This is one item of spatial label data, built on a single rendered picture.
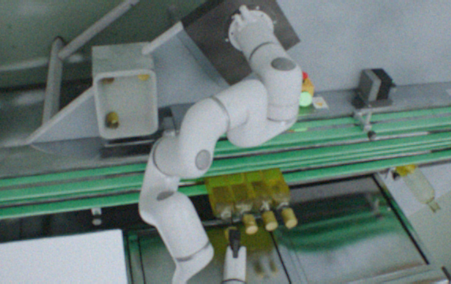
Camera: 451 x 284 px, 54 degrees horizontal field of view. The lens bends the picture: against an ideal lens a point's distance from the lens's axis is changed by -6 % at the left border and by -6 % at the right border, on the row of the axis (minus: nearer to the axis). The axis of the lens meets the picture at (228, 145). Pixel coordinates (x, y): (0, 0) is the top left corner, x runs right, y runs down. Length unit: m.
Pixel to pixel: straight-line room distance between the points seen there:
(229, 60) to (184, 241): 0.60
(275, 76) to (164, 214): 0.39
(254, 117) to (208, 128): 0.13
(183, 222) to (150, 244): 0.51
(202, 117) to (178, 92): 0.53
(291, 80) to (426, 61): 0.82
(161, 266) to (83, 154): 0.41
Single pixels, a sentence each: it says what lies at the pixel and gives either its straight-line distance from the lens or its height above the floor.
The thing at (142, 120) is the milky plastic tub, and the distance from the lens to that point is 1.44.
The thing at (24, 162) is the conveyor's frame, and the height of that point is 0.84.
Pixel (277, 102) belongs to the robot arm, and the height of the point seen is 1.12.
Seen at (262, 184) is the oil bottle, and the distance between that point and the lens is 1.38.
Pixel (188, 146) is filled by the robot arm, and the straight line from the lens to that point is 0.88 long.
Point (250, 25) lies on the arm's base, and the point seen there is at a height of 0.87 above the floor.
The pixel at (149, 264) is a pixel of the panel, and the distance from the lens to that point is 1.38.
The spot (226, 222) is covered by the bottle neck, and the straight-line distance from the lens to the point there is 1.30.
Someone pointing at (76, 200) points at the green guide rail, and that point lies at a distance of 1.44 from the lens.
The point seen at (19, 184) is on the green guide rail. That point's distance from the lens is 1.44.
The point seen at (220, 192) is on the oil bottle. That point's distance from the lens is 1.35.
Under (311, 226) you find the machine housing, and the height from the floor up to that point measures 1.06.
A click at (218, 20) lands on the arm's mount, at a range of 1.27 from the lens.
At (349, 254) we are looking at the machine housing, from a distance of 1.52.
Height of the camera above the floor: 1.93
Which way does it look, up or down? 47 degrees down
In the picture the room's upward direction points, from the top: 159 degrees clockwise
